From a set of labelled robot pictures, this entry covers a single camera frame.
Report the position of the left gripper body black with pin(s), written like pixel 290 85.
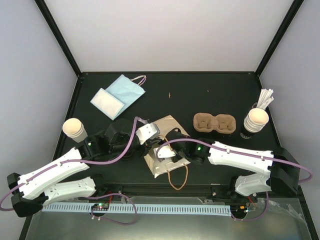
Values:
pixel 147 146

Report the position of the right controller circuit board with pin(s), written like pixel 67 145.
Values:
pixel 241 209

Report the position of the right black frame post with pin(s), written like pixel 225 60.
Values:
pixel 286 22

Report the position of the white cup stack left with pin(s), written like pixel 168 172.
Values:
pixel 75 130

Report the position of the controller circuit board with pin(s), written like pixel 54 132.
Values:
pixel 241 209
pixel 100 207

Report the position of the light blue paper bag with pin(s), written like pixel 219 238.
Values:
pixel 120 95

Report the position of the light blue slotted cable duct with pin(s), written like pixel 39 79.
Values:
pixel 156 209

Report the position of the black frame post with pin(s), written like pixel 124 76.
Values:
pixel 286 22
pixel 48 17

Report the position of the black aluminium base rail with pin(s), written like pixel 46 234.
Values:
pixel 217 193

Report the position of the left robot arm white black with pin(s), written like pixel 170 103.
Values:
pixel 121 140

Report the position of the clear glass straw jar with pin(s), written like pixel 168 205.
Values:
pixel 256 105

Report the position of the beige paper bag with handles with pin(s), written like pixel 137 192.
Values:
pixel 165 125

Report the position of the left controller circuit board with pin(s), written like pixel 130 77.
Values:
pixel 100 207

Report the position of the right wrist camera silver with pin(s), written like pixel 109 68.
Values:
pixel 163 153

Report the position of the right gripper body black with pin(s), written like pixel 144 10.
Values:
pixel 184 155

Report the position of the stack of white paper cups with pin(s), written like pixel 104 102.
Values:
pixel 254 122

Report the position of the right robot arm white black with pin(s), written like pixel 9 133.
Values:
pixel 272 170

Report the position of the brown cardboard cup carrier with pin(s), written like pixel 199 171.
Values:
pixel 221 123

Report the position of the left black frame post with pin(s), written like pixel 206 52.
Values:
pixel 48 17

